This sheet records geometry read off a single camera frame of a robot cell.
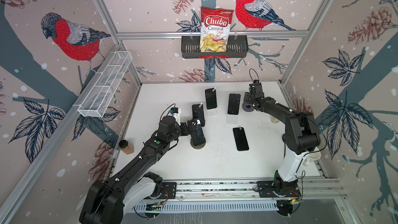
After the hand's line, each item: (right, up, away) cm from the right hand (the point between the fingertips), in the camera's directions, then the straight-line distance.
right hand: (249, 94), depth 100 cm
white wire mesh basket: (-81, +5, -22) cm, 84 cm away
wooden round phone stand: (-33, -29, -16) cm, 47 cm away
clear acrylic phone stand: (-11, -16, +1) cm, 20 cm away
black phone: (-33, -24, -16) cm, 44 cm away
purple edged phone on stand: (-33, -11, -8) cm, 36 cm away
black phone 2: (-8, -27, -9) cm, 30 cm away
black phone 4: (-11, -6, -6) cm, 14 cm away
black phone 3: (-25, -2, 0) cm, 25 cm away
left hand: (-35, -14, -19) cm, 42 cm away
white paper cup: (+23, -31, -25) cm, 46 cm away
